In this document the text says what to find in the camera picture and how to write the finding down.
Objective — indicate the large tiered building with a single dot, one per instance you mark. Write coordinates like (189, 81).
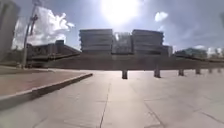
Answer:
(100, 41)

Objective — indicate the grey paved plaza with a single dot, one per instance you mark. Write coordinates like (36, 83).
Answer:
(133, 100)

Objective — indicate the row of bollards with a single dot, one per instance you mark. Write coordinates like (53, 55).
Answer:
(157, 72)

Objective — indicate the low dark building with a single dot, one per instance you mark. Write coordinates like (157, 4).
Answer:
(50, 50)

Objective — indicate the grey stone kerb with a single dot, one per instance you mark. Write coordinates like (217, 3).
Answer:
(50, 87)

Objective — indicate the glass-roofed building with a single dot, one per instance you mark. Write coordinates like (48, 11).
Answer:
(191, 52)

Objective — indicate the reddish brown ground strip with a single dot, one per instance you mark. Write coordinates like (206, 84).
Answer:
(30, 80)

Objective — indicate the tall pole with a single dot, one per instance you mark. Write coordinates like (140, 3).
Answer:
(27, 36)

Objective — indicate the tall pale building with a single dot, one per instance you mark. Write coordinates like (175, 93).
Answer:
(7, 30)

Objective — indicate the long dark wall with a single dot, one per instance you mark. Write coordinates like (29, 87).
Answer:
(133, 62)

